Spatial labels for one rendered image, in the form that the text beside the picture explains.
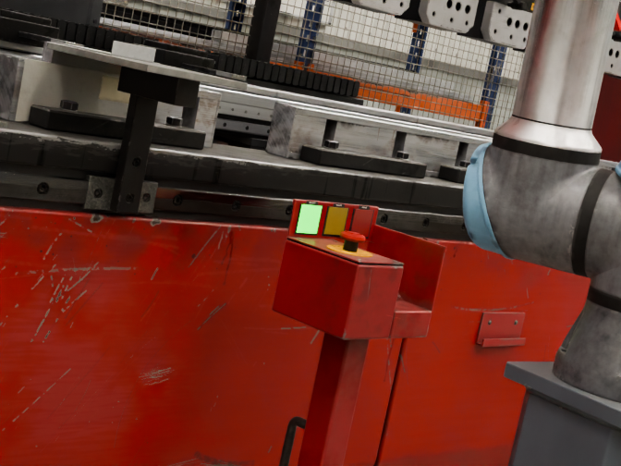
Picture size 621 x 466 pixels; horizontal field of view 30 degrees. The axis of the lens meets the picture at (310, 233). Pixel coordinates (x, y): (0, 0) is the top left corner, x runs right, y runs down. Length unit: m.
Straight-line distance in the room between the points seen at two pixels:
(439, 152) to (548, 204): 1.22
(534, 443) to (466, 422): 1.30
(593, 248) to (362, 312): 0.59
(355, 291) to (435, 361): 0.71
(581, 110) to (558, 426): 0.33
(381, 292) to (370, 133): 0.59
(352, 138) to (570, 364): 1.10
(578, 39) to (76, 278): 0.86
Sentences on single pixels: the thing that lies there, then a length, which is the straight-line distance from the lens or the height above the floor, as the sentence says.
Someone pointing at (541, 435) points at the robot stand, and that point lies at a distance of 1.24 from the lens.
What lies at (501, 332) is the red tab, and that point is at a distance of 2.53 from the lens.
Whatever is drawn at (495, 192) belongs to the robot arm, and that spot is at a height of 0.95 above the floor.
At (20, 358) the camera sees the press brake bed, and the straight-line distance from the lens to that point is 1.75.
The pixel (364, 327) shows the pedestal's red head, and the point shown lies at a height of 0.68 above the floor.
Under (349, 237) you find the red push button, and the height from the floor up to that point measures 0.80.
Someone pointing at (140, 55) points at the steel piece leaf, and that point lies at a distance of 1.78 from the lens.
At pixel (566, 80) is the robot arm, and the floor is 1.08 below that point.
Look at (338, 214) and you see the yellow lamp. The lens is 1.86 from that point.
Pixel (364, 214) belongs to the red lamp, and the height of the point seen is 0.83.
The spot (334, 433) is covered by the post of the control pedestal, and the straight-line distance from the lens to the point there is 1.85.
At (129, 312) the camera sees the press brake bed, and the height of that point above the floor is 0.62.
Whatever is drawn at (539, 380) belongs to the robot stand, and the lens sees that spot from 1.23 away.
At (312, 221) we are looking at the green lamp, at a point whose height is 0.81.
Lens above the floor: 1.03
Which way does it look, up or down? 8 degrees down
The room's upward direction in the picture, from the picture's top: 12 degrees clockwise
